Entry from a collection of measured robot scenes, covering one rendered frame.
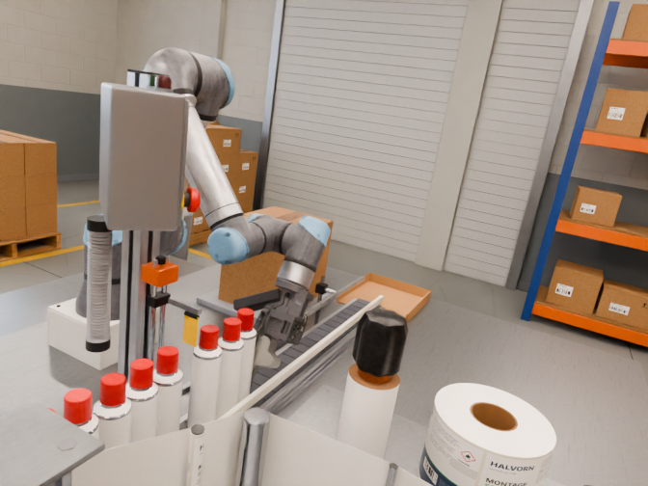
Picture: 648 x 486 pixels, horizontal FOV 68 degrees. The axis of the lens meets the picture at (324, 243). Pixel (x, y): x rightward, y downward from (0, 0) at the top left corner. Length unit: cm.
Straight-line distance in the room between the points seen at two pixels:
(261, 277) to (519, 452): 90
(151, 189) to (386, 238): 482
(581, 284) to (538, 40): 224
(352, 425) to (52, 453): 48
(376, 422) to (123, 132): 58
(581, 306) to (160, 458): 409
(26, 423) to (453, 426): 60
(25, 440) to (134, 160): 35
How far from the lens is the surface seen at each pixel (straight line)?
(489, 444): 85
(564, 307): 453
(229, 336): 91
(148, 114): 69
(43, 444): 56
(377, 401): 82
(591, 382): 167
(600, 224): 438
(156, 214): 71
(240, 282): 152
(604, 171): 510
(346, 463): 71
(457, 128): 509
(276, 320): 102
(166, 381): 82
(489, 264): 522
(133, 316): 93
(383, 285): 196
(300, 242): 103
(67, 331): 131
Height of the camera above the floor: 149
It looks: 16 degrees down
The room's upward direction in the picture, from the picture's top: 9 degrees clockwise
